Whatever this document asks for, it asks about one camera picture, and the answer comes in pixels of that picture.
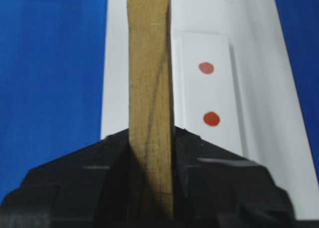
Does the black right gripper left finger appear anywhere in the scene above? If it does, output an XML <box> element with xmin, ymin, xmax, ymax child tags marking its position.
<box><xmin>0</xmin><ymin>130</ymin><xmax>148</xmax><ymax>228</ymax></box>

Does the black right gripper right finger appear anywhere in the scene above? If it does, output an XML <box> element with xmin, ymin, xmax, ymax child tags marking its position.
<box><xmin>174</xmin><ymin>127</ymin><xmax>295</xmax><ymax>228</ymax></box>

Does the wooden mallet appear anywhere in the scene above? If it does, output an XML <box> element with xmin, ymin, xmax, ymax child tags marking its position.
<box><xmin>127</xmin><ymin>0</ymin><xmax>173</xmax><ymax>220</ymax></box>

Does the white paper sheet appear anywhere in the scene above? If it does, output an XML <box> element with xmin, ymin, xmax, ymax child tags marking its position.
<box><xmin>100</xmin><ymin>0</ymin><xmax>319</xmax><ymax>221</ymax></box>

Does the blue mat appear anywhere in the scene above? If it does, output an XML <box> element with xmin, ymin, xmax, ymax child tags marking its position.
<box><xmin>0</xmin><ymin>0</ymin><xmax>319</xmax><ymax>197</ymax></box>

